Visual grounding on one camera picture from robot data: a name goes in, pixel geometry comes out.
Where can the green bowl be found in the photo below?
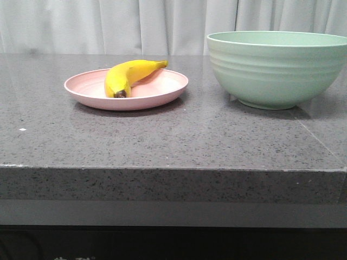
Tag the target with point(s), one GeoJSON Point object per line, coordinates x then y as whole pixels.
{"type": "Point", "coordinates": [275, 69]}

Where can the yellow banana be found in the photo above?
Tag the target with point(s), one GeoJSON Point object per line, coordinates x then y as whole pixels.
{"type": "Point", "coordinates": [120, 78]}

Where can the pink plate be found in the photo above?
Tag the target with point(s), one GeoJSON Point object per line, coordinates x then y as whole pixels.
{"type": "Point", "coordinates": [159, 88]}

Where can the white curtain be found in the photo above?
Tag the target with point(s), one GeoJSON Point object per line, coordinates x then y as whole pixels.
{"type": "Point", "coordinates": [153, 27]}

